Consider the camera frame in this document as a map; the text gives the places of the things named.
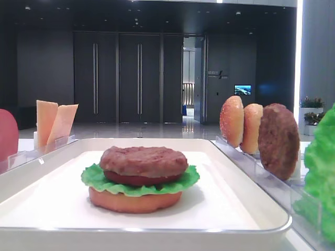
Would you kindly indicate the brown meat patty on burger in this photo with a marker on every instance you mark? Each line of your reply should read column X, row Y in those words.
column 143, row 161

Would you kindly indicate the red tomato slice on burger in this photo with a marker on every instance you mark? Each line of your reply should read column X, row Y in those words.
column 139, row 180

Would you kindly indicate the green lettuce leaf on burger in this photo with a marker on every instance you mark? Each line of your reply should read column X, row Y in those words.
column 93, row 176

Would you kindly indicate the brown meat patty in holder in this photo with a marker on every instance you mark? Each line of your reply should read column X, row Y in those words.
column 278, row 141

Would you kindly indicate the red tomato slice in holder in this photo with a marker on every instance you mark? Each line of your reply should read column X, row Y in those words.
column 9, row 134

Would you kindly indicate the green lettuce leaf in holder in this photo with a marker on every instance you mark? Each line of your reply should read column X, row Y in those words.
column 320, row 167

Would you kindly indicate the sesame bun slice far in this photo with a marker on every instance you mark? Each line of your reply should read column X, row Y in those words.
column 232, row 120

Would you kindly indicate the dark double doors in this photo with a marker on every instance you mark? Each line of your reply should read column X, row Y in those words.
column 128, row 77

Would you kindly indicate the bottom bun slice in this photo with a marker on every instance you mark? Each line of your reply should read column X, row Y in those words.
column 125, row 204

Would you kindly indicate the bun slice near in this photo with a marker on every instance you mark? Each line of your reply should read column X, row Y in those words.
column 252, row 119

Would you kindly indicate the white rectangular tray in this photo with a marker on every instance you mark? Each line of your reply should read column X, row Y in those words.
column 45, row 206

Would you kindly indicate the clear acrylic holder right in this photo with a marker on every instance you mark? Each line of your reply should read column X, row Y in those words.
column 305, row 236

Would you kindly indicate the clear acrylic holder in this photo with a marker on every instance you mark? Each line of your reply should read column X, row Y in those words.
column 23, row 157
column 305, row 236

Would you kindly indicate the potted plants in white planter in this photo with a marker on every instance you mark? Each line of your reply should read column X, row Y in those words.
column 310, row 114

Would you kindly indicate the clear acrylic holder left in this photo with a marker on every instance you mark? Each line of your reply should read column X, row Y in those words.
column 23, row 157

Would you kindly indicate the wall display screen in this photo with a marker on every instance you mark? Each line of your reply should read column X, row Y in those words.
column 242, row 90

